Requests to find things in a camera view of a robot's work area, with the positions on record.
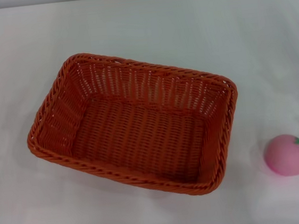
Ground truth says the orange woven plastic basket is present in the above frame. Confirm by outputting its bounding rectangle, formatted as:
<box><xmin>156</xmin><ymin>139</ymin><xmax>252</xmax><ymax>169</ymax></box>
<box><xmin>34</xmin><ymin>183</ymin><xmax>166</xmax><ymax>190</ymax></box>
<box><xmin>18</xmin><ymin>37</ymin><xmax>248</xmax><ymax>213</ymax></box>

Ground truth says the pink peach toy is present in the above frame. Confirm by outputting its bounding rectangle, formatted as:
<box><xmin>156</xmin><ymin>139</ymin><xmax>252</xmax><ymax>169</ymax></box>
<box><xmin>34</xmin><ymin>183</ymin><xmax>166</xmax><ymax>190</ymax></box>
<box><xmin>261</xmin><ymin>132</ymin><xmax>299</xmax><ymax>178</ymax></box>

